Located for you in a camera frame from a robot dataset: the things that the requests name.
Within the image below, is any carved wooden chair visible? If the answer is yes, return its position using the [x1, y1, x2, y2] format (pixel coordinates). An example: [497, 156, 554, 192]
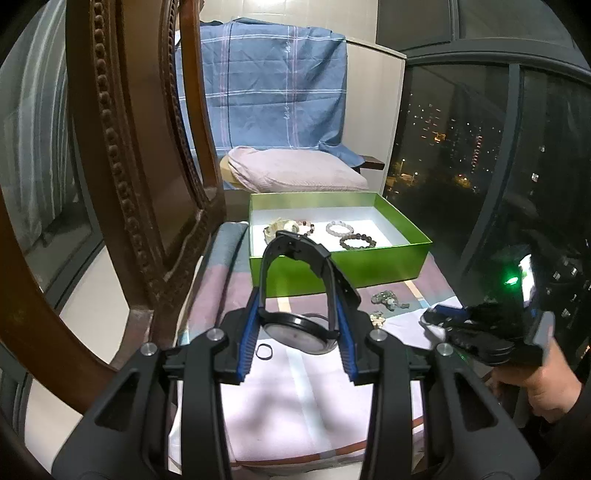
[0, 0, 229, 480]

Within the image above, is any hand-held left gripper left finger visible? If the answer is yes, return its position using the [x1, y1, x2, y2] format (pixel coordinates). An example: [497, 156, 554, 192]
[51, 288, 262, 480]

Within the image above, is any person's right forearm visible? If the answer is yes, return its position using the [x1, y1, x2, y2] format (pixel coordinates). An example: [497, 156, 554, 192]
[531, 383, 591, 480]

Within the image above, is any pale jade bracelet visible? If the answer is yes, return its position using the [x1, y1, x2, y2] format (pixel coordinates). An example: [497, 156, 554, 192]
[263, 218, 303, 245]

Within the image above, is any green cardboard box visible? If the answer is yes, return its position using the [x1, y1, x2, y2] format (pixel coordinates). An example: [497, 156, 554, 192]
[248, 191, 433, 298]

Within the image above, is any person's right hand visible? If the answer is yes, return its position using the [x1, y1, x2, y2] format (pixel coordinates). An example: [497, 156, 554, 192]
[489, 342, 583, 423]

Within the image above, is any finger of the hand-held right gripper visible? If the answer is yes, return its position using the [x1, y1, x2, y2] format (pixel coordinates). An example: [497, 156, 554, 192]
[421, 305, 472, 326]
[431, 323, 469, 346]

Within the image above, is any dark glossy bead bracelet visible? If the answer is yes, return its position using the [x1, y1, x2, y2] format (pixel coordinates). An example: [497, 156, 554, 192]
[339, 233, 377, 252]

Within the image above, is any blue plaid cloth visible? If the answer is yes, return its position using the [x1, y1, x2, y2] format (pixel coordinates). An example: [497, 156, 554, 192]
[175, 17, 365, 169]

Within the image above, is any pink cushion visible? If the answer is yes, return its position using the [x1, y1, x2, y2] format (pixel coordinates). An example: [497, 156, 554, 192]
[226, 145, 370, 193]

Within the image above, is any dark window frame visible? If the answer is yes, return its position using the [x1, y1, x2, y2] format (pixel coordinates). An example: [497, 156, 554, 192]
[376, 0, 591, 287]

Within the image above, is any green bead bracelet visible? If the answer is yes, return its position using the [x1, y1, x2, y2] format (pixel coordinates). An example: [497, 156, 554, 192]
[372, 290, 411, 312]

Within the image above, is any striped curtain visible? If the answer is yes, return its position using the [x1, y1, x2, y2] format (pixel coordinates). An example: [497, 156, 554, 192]
[0, 9, 75, 250]

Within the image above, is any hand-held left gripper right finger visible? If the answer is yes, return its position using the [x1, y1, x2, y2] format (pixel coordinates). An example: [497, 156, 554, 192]
[332, 295, 541, 480]

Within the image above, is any pink plaid tablecloth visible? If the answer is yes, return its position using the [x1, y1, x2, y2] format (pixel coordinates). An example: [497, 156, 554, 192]
[168, 222, 467, 472]

